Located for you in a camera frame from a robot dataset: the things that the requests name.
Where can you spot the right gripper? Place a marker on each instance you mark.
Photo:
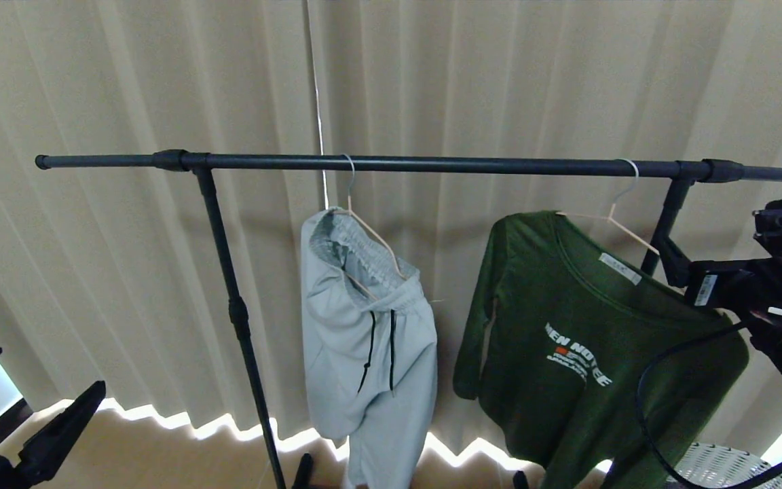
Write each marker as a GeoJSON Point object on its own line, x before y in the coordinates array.
{"type": "Point", "coordinates": [723, 288]}

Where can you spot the pink clothes hanger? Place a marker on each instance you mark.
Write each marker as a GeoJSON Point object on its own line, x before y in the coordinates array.
{"type": "Point", "coordinates": [350, 183]}
{"type": "Point", "coordinates": [625, 231]}

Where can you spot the green garment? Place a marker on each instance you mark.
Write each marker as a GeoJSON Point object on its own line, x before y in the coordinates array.
{"type": "Point", "coordinates": [567, 305]}

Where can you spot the pale grey shorts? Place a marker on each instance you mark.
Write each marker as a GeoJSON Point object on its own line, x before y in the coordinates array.
{"type": "Point", "coordinates": [364, 353]}

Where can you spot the white laundry basket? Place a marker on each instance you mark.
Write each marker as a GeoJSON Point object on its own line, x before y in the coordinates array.
{"type": "Point", "coordinates": [723, 468]}

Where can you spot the black clothes rack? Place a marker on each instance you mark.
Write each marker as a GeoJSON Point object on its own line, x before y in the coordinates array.
{"type": "Point", "coordinates": [432, 164]}

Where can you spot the beige curtain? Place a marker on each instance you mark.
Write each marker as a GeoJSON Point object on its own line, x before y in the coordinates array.
{"type": "Point", "coordinates": [499, 68]}

